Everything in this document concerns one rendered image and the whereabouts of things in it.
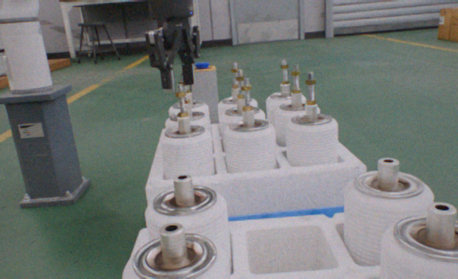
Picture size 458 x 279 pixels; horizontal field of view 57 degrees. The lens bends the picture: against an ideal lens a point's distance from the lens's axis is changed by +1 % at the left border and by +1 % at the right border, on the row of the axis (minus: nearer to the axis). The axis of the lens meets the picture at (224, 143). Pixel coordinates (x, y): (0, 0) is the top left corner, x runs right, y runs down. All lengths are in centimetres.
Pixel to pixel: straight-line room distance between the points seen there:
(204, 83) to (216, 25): 488
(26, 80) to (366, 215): 90
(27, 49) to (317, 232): 84
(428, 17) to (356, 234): 605
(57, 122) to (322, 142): 69
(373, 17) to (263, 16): 148
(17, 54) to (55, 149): 25
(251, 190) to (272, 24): 535
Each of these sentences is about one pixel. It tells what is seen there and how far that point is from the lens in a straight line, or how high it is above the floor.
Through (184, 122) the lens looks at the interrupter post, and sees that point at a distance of 76.
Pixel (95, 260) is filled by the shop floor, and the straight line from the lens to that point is 92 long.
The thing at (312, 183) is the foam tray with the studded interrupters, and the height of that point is 16.
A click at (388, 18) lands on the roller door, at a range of 631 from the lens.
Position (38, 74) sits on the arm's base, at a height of 34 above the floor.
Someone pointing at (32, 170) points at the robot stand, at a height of 10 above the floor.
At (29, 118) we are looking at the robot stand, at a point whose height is 24.
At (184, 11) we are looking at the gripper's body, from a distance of 72.
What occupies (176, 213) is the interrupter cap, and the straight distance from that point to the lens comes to 46.
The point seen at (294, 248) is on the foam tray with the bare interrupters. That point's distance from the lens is 59.
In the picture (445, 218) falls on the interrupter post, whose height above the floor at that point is 28.
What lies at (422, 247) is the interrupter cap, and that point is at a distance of 40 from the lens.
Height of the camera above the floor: 46
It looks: 18 degrees down
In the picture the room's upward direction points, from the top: 5 degrees counter-clockwise
